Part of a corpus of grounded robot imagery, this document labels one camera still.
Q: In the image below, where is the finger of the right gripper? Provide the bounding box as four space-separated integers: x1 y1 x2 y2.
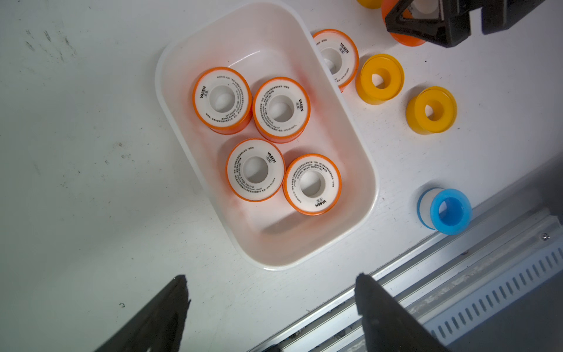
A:
385 1 464 48

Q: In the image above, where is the white plastic storage box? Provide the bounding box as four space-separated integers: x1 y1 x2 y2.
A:
154 1 380 271

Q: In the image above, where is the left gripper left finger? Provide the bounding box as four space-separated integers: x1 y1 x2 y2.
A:
97 275 191 351

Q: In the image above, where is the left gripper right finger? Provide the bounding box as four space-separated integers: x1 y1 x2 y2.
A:
355 273 448 351

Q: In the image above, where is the blue sealing tape roll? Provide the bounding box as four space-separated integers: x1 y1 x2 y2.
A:
416 187 472 236

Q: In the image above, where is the yellow sealing tape roll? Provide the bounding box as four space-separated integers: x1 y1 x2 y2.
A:
356 54 405 105
406 87 457 135

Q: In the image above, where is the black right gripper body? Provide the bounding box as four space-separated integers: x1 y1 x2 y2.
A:
457 0 544 44

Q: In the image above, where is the orange sealing tape roll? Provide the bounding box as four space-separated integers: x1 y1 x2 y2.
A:
253 77 311 143
381 0 426 47
282 153 343 216
313 29 359 92
226 139 285 202
191 67 253 135

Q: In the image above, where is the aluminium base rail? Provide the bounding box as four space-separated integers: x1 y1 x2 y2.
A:
248 151 563 352

